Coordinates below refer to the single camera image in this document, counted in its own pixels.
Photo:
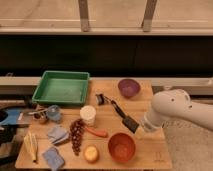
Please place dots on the black eraser block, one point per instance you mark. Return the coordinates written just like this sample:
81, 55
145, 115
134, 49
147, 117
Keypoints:
130, 123

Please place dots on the red bowl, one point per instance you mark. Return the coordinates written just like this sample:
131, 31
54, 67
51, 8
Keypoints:
121, 147

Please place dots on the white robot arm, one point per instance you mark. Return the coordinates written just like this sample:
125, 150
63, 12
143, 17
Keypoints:
176, 104

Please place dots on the purple bowl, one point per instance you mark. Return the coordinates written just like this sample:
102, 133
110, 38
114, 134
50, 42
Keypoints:
129, 87

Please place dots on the white cup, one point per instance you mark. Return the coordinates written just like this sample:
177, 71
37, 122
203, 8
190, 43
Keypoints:
88, 114

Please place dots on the orange carrot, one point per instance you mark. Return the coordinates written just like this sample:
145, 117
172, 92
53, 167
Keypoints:
95, 132

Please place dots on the dark grape bunch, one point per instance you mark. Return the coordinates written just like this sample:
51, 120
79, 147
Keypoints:
76, 134

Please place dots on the green plastic tray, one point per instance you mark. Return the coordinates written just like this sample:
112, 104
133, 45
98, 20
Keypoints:
62, 88

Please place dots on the blue glass cup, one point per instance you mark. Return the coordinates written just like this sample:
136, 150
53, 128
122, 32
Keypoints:
53, 113

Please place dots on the yellow apple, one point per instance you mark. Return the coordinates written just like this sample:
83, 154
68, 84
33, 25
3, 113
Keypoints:
91, 154

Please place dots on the blue folded cloth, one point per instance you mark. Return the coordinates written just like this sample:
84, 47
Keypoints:
57, 134

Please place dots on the small brown toy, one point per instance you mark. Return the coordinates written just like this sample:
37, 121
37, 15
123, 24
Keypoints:
39, 115

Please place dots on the blue sponge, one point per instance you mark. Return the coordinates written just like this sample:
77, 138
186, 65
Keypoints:
53, 159

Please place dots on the blue device at left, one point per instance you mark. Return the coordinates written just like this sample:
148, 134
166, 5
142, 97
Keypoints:
15, 117

